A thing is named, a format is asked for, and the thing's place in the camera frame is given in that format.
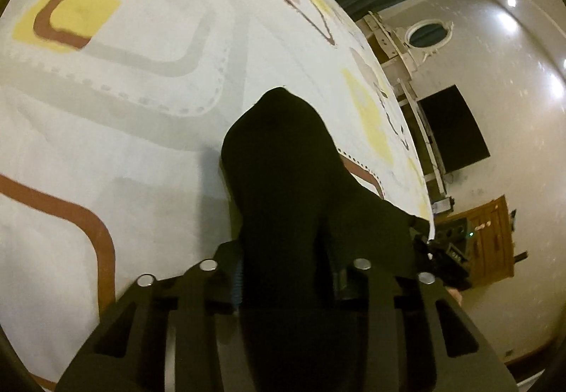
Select black pants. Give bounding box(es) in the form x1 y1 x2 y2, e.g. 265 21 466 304
221 88 430 391

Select person's right hand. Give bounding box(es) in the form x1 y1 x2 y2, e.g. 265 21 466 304
446 288 463 306

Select brown wooden cabinet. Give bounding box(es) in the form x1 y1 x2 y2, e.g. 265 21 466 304
435 196 515 288

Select small device on console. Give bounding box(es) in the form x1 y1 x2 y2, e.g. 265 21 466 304
432 196 455 216

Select black flat television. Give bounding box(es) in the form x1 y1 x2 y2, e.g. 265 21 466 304
418 85 490 173

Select white dressing table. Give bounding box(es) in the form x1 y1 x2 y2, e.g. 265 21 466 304
356 12 417 83

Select white oval mirror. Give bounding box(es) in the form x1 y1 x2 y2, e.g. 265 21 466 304
395 18 455 65

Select patterned white bed sheet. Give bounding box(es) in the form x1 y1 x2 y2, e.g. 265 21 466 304
1 0 432 391

